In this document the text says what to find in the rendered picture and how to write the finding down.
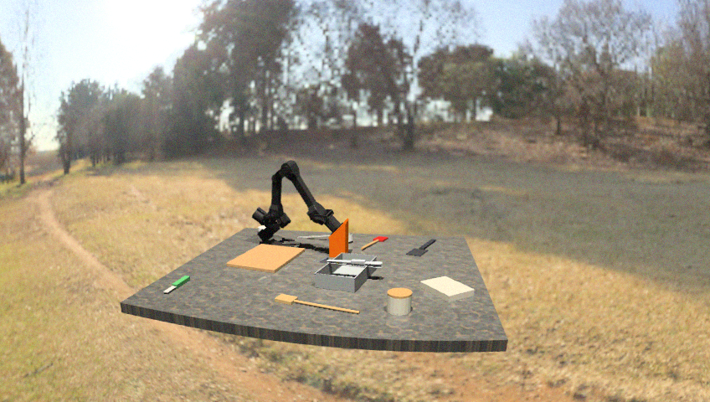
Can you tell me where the white long-handled pan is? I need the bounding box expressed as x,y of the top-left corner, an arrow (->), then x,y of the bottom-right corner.
313,233 -> 353,242

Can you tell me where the red spatula with wooden handle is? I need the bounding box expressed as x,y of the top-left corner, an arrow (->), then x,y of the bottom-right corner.
361,236 -> 388,250

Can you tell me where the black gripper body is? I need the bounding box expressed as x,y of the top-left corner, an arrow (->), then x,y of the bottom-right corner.
258,213 -> 291,242

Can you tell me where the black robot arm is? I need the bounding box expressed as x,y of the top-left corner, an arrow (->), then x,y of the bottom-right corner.
252,160 -> 343,235

